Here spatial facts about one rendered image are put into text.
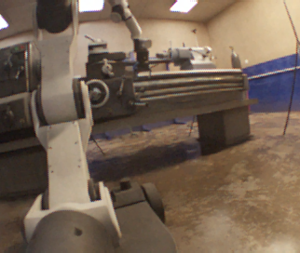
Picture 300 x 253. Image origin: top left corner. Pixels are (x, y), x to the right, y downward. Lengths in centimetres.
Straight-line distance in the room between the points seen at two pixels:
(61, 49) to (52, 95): 17
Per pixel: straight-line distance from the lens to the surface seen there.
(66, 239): 26
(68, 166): 50
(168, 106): 170
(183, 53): 208
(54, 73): 62
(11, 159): 165
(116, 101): 139
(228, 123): 206
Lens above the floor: 50
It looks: 5 degrees down
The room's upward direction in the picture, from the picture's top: 9 degrees counter-clockwise
